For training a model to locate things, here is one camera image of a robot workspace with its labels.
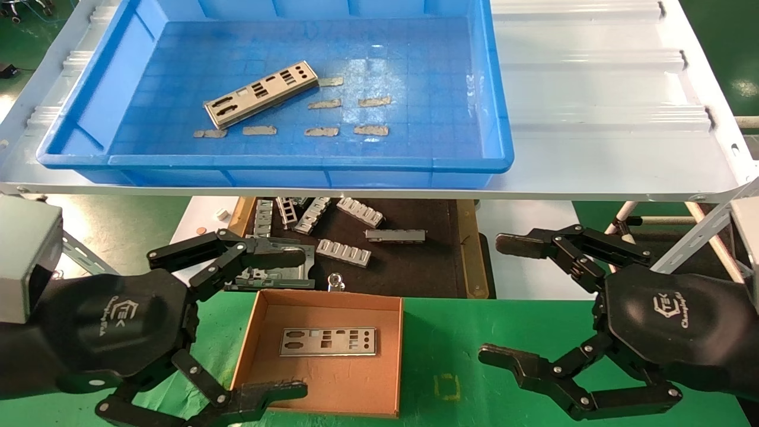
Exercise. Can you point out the white angle steel brace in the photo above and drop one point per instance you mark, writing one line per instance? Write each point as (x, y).
(699, 235)

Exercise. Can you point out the white metal shelf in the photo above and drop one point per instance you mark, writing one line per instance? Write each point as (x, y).
(593, 89)

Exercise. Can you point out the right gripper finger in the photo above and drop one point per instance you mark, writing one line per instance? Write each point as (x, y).
(510, 357)
(528, 244)

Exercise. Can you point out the small black floor device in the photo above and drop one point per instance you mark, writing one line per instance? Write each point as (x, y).
(9, 71)

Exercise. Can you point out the black chair casters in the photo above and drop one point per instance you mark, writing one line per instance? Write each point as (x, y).
(26, 9)

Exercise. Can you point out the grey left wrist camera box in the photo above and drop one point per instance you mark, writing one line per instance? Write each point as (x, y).
(24, 255)

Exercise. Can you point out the white frame pipe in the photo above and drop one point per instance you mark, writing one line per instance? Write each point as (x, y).
(730, 263)
(622, 216)
(670, 220)
(748, 121)

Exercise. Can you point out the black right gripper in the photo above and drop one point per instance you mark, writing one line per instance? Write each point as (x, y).
(682, 326)

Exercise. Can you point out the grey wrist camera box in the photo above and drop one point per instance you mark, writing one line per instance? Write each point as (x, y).
(24, 255)
(748, 237)

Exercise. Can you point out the dark tray with wooden frame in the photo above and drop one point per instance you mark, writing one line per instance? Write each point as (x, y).
(415, 267)

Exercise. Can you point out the brown cardboard box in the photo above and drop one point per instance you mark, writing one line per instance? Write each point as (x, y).
(332, 385)

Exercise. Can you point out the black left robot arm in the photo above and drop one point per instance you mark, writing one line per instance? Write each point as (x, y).
(15, 362)

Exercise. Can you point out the perforated steel brace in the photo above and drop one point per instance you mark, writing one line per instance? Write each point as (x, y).
(89, 255)

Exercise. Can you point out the grey slotted metal bracket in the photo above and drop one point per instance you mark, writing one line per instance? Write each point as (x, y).
(263, 216)
(287, 210)
(312, 214)
(360, 212)
(395, 235)
(343, 252)

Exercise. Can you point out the green table cloth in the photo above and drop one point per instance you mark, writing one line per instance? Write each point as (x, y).
(450, 344)

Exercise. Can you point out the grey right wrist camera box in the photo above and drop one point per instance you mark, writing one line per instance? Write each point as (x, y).
(748, 237)

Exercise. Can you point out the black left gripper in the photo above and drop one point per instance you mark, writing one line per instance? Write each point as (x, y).
(118, 320)

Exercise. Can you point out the blue plastic tray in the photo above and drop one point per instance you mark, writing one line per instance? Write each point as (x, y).
(415, 59)

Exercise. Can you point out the large grey metal plate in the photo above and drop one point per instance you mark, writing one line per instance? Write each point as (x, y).
(299, 271)

